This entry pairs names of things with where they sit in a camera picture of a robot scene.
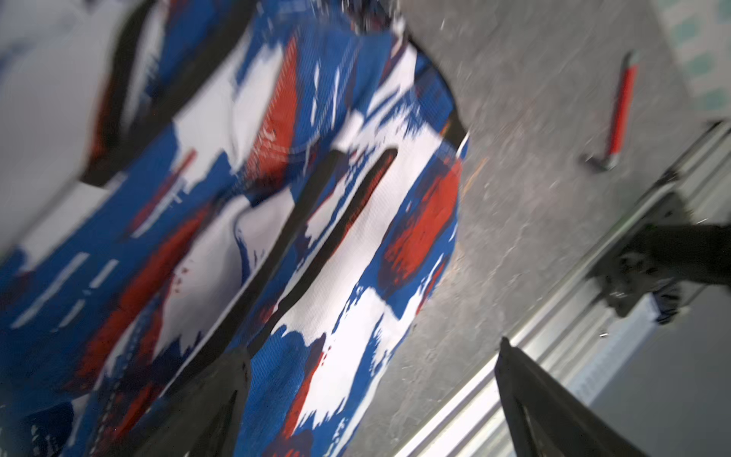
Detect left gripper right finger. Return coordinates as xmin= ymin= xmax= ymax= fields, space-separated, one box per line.
xmin=495 ymin=337 xmax=644 ymax=456

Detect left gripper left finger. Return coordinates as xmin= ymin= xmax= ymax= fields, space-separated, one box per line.
xmin=122 ymin=350 xmax=251 ymax=456

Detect blue white red patterned trousers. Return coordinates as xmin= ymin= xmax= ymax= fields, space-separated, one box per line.
xmin=1 ymin=1 xmax=468 ymax=456

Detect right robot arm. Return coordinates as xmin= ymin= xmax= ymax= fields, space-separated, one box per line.
xmin=622 ymin=224 xmax=730 ymax=287

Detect white slotted cable duct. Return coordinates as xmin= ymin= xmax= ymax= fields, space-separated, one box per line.
xmin=565 ymin=294 xmax=659 ymax=407

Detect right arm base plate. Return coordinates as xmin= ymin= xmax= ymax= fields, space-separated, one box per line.
xmin=589 ymin=192 xmax=690 ymax=325

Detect red handled hex key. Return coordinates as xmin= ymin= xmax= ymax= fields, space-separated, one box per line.
xmin=586 ymin=50 xmax=639 ymax=171

